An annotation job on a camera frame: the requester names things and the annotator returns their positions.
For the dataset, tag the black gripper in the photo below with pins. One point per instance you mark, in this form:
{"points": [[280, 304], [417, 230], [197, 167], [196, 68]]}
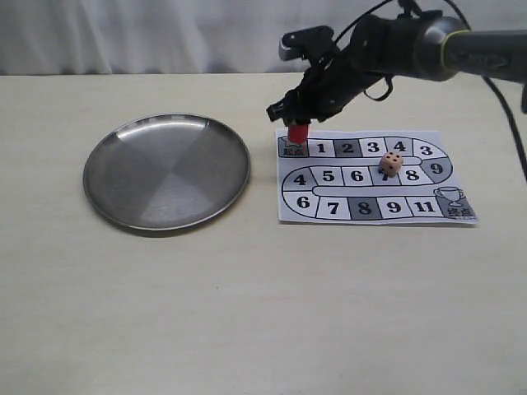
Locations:
{"points": [[326, 87]]}

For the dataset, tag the paper game board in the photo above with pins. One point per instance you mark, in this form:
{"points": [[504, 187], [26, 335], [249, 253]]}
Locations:
{"points": [[334, 178]]}

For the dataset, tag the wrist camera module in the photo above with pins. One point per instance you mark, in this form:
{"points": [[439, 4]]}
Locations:
{"points": [[308, 44]]}

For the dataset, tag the white backdrop curtain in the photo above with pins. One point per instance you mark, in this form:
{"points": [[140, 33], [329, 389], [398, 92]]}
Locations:
{"points": [[129, 37]]}

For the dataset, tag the wooden die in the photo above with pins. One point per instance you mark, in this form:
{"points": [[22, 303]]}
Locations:
{"points": [[390, 163]]}

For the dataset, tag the round steel plate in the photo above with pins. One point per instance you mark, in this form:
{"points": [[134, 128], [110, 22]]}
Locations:
{"points": [[166, 173]]}

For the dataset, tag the red cylinder game piece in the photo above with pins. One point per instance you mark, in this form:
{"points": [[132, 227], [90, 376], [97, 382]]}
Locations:
{"points": [[297, 133]]}

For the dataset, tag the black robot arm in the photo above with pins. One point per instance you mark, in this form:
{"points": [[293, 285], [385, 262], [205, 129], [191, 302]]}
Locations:
{"points": [[431, 49]]}

